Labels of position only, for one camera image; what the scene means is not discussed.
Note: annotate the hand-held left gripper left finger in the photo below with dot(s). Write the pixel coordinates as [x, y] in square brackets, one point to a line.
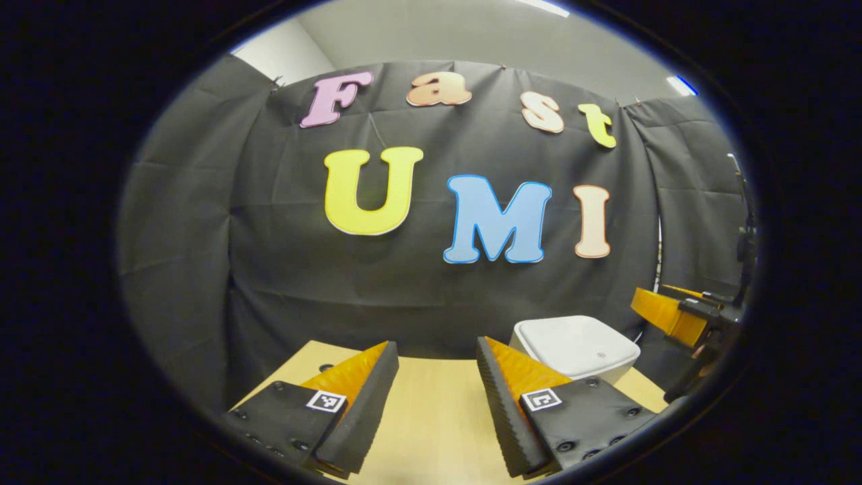
[367, 404]

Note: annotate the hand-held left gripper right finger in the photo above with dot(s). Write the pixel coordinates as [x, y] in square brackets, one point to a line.
[506, 411]

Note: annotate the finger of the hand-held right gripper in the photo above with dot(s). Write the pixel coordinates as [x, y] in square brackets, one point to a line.
[667, 313]
[700, 294]

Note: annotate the white desktop garbage bin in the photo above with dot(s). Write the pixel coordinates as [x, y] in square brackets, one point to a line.
[572, 343]

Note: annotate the wooden desktop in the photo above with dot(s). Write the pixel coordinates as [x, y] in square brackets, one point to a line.
[438, 411]

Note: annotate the black backdrop cloth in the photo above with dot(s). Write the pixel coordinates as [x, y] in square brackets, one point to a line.
[303, 283]

